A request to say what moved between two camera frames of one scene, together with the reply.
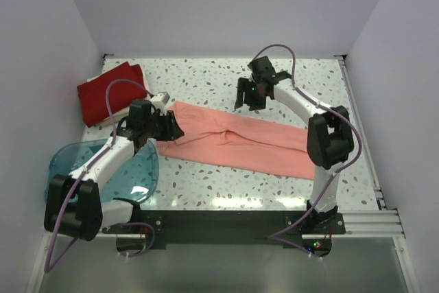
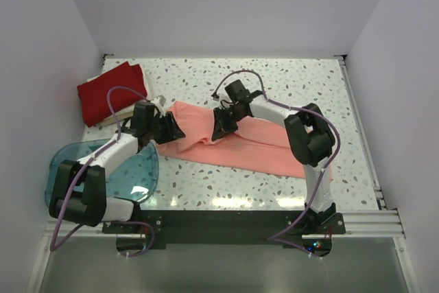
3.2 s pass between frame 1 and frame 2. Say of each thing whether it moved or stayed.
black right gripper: moved
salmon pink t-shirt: stayed
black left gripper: stayed
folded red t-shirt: stayed
